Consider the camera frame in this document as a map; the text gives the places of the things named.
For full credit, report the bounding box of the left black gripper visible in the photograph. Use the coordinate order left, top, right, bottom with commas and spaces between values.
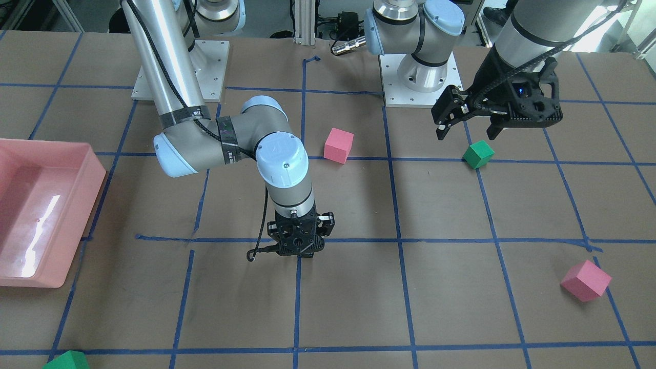
431, 85, 507, 141

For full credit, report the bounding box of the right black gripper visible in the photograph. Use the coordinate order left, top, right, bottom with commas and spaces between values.
268, 210, 335, 257

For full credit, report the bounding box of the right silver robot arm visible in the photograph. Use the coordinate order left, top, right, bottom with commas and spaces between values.
120, 1, 335, 261

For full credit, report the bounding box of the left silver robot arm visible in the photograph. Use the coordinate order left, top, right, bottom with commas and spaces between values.
364, 1, 627, 140

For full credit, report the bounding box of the green foam cube far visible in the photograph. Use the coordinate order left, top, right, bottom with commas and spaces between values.
462, 140, 495, 170

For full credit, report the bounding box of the pink foam cube centre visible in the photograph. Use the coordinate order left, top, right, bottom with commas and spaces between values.
323, 128, 354, 165

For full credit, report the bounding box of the pink foam cube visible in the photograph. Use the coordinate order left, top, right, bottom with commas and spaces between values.
560, 260, 612, 302
323, 128, 354, 165

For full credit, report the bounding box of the pink foam cube outer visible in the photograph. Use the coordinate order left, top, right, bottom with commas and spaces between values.
560, 260, 612, 302

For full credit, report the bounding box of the pink plastic bin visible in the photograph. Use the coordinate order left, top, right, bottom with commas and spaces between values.
1, 138, 106, 288

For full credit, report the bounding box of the green foam cube near bin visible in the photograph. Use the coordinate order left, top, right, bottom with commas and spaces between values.
42, 351, 90, 369

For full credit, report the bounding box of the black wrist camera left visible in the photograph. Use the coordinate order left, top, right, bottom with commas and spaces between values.
474, 49, 563, 126

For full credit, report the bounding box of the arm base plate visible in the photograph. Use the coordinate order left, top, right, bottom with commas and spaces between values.
379, 53, 462, 108
131, 39, 231, 103

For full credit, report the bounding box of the aluminium frame post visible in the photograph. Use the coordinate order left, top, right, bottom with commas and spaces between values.
292, 0, 318, 47

